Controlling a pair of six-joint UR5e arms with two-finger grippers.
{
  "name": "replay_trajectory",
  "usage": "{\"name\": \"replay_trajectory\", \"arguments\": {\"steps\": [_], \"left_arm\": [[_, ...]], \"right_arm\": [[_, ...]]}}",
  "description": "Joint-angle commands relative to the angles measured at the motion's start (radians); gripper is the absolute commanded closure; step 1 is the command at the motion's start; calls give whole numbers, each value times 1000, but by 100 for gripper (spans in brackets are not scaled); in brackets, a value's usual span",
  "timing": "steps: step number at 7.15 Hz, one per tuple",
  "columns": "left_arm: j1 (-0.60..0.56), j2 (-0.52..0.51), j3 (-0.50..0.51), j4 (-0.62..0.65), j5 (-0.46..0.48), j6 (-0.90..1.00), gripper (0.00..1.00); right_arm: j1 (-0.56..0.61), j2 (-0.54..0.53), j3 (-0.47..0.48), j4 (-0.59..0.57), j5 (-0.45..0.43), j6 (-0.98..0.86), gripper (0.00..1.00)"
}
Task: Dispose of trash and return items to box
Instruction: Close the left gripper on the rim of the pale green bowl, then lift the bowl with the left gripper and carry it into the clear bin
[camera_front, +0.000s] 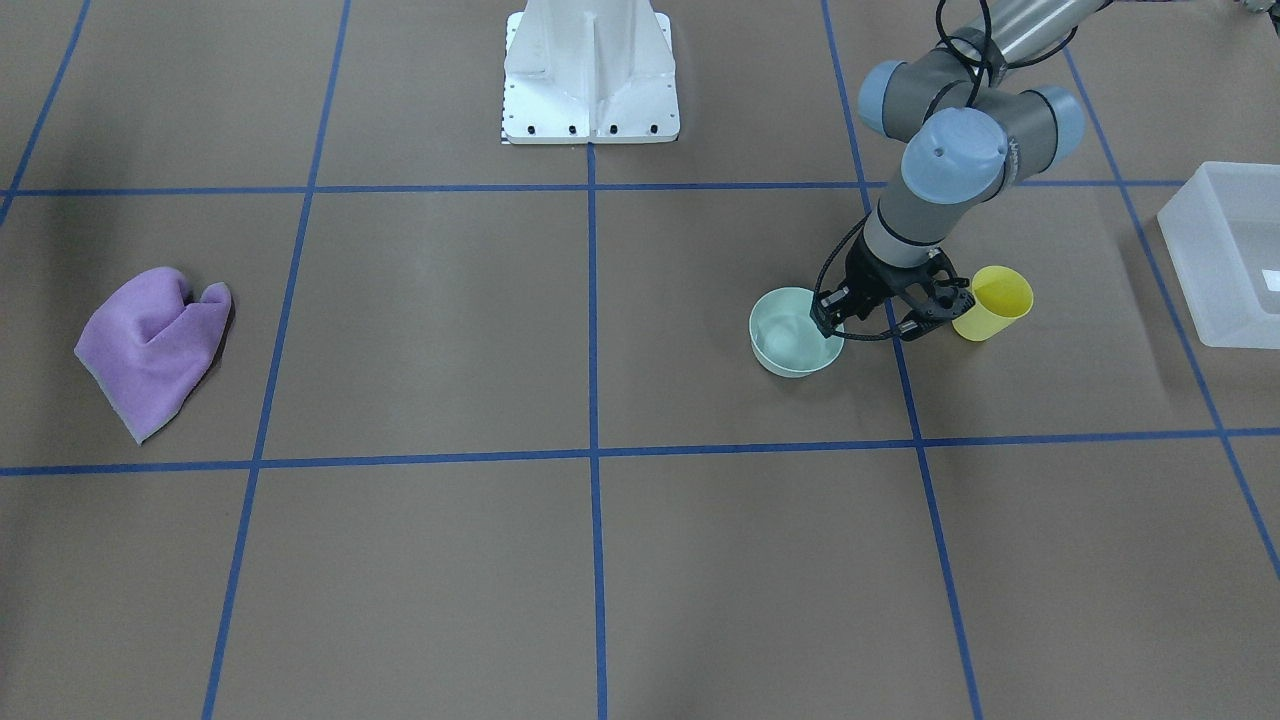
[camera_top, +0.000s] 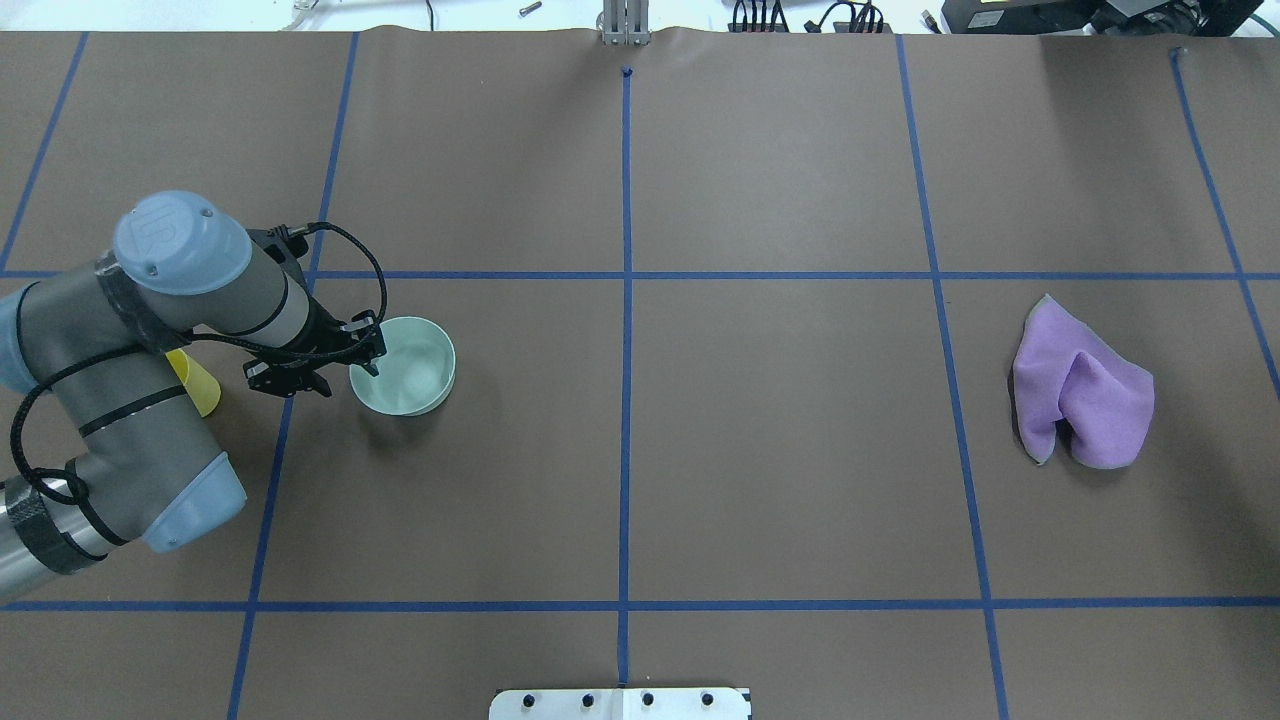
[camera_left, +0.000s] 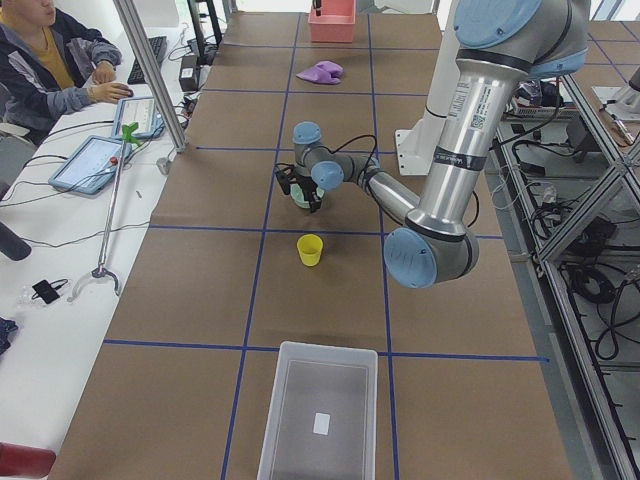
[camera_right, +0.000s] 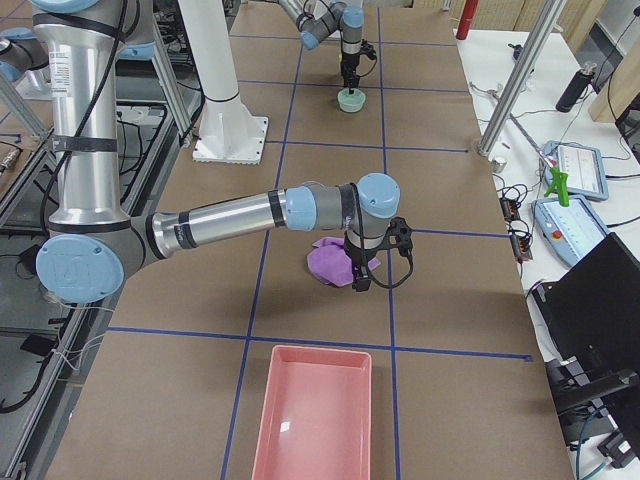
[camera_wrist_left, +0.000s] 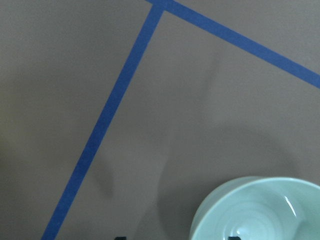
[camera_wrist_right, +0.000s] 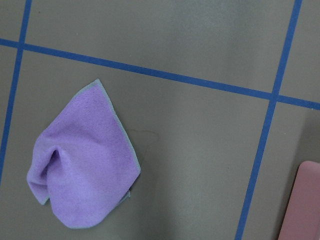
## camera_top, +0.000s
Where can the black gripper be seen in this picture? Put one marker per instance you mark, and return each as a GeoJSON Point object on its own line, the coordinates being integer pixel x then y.
{"type": "Point", "coordinates": [322, 329]}

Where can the mint green bowl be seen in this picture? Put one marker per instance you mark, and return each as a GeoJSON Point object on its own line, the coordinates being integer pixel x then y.
{"type": "Point", "coordinates": [416, 373]}

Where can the purple cloth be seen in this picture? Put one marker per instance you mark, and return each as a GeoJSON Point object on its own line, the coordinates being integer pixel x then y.
{"type": "Point", "coordinates": [1064, 375]}

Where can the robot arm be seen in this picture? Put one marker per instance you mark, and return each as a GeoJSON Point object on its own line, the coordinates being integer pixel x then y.
{"type": "Point", "coordinates": [108, 445]}

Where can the yellow plastic cup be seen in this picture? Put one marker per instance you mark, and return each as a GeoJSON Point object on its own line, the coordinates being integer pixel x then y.
{"type": "Point", "coordinates": [201, 386]}

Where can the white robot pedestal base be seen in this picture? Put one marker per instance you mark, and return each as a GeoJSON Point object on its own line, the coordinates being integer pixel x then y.
{"type": "Point", "coordinates": [623, 703]}

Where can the aluminium frame post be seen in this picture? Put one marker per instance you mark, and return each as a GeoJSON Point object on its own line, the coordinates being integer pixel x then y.
{"type": "Point", "coordinates": [624, 23]}

